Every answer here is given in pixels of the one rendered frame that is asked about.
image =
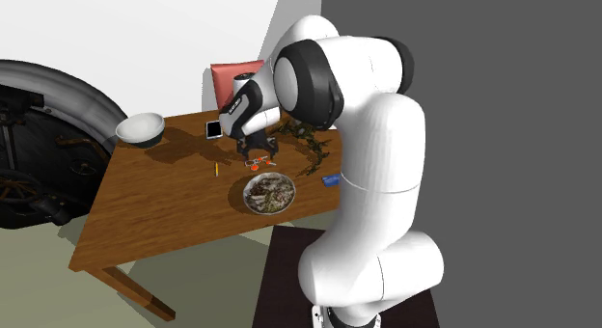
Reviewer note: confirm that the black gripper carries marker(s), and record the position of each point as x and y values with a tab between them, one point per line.
256	140

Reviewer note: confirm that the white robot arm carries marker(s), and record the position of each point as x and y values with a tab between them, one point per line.
376	143

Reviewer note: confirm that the yellow pencil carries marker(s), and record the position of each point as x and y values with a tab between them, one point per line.
216	169

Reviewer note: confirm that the patterned grey plate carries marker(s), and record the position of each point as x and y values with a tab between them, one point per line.
269	193

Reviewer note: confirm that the white-edged black phone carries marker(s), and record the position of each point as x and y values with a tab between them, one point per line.
214	129

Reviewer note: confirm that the dark green leafy branch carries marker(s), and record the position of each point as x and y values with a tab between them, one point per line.
315	146

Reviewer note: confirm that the red chair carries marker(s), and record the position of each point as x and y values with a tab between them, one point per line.
225	82

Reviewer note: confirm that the blue flat box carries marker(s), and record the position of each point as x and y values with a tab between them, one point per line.
331	180

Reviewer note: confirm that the wooden table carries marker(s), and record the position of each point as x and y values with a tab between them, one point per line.
164	200

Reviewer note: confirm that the white bowl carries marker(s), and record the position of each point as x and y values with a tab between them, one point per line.
140	127

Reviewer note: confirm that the dark robot stand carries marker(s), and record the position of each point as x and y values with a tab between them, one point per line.
282	289

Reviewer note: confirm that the large round vault door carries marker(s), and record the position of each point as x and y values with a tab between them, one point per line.
42	143

